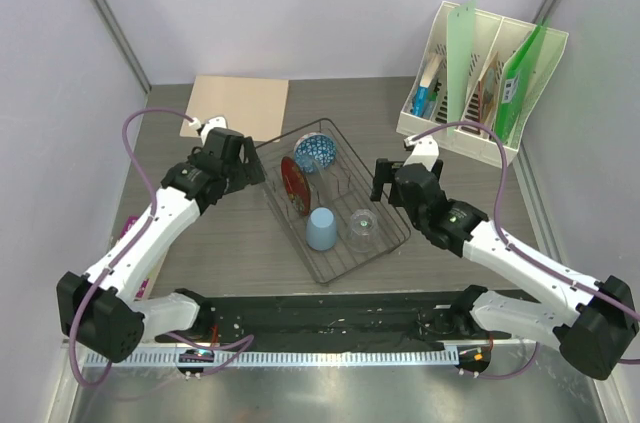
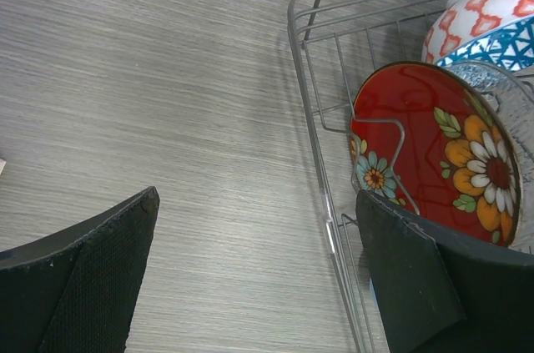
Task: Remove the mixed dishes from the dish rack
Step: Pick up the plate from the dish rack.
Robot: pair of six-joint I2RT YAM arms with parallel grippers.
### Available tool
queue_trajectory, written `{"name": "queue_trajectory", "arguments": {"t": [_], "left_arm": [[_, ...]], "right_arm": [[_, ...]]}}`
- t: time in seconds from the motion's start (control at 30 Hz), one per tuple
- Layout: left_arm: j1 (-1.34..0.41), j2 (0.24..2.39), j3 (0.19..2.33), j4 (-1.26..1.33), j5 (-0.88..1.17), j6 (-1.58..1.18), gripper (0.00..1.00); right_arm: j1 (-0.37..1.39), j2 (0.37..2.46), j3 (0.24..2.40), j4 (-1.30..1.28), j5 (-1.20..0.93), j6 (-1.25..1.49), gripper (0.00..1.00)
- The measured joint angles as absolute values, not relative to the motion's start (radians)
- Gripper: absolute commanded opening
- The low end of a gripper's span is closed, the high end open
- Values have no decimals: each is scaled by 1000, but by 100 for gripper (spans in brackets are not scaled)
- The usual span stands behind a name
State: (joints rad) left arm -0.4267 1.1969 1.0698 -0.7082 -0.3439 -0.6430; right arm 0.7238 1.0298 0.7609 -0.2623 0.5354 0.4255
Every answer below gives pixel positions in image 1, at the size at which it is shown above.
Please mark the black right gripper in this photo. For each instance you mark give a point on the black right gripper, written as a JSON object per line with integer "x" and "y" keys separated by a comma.
{"x": 384, "y": 174}

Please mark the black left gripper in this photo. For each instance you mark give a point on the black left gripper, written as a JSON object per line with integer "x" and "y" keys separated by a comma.
{"x": 250, "y": 171}

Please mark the red floral plate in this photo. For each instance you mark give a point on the red floral plate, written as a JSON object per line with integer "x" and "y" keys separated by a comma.
{"x": 296, "y": 185}

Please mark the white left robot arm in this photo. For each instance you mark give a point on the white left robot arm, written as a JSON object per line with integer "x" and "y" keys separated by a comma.
{"x": 99, "y": 309}

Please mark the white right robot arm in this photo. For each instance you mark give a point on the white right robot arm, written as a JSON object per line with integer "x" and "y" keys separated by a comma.
{"x": 591, "y": 323}

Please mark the blue patterned bowl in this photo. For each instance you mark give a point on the blue patterned bowl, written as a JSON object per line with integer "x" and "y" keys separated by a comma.
{"x": 314, "y": 150}

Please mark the beige cutting board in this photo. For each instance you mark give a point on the beige cutting board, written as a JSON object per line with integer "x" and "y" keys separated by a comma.
{"x": 252, "y": 106}

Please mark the clear glass cup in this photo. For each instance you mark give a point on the clear glass cup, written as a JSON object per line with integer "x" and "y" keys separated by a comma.
{"x": 363, "y": 231}

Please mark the light blue plastic cup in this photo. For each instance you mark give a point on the light blue plastic cup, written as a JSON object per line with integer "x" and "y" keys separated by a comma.
{"x": 321, "y": 229}

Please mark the blue book in organizer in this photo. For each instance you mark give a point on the blue book in organizer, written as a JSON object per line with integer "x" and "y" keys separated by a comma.
{"x": 425, "y": 95}

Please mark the brown picture book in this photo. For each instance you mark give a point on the brown picture book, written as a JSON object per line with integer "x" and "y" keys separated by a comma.
{"x": 487, "y": 87}

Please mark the white file organizer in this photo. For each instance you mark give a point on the white file organizer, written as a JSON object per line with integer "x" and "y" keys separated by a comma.
{"x": 468, "y": 136}

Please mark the dark green folder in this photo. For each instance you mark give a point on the dark green folder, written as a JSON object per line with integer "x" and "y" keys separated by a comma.
{"x": 515, "y": 80}

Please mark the light green folder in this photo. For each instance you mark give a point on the light green folder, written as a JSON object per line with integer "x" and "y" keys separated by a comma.
{"x": 459, "y": 45}

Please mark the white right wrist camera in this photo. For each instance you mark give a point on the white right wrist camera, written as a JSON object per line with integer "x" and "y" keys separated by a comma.
{"x": 424, "y": 151}

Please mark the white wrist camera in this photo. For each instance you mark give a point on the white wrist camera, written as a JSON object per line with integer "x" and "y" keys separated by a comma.
{"x": 203, "y": 127}
{"x": 424, "y": 151}

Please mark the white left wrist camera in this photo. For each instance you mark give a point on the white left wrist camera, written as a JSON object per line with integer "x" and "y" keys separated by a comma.
{"x": 203, "y": 127}

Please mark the black wire dish rack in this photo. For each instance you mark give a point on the black wire dish rack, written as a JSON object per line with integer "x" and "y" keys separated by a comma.
{"x": 351, "y": 184}

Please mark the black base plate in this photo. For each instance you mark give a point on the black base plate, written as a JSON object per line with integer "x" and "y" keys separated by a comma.
{"x": 340, "y": 322}

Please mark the white slotted cable duct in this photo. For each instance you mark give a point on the white slotted cable duct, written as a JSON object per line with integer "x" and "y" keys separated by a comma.
{"x": 183, "y": 357}

